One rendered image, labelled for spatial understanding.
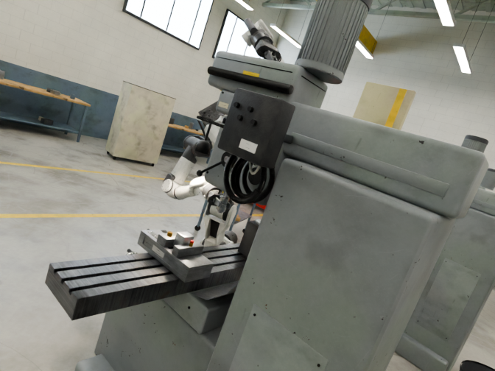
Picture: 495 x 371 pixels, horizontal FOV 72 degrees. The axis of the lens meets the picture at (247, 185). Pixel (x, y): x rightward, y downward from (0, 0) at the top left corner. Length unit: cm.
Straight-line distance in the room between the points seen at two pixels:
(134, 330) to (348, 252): 123
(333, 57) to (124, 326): 160
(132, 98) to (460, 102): 809
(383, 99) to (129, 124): 555
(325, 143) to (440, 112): 948
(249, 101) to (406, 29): 1068
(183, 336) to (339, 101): 1048
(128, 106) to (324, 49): 640
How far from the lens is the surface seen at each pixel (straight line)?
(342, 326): 111
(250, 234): 189
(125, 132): 761
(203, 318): 152
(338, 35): 139
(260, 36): 167
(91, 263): 146
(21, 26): 886
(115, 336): 209
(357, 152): 119
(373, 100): 322
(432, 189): 111
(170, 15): 1030
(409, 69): 1119
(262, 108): 108
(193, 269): 145
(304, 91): 140
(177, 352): 170
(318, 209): 109
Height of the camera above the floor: 163
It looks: 10 degrees down
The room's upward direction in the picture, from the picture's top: 19 degrees clockwise
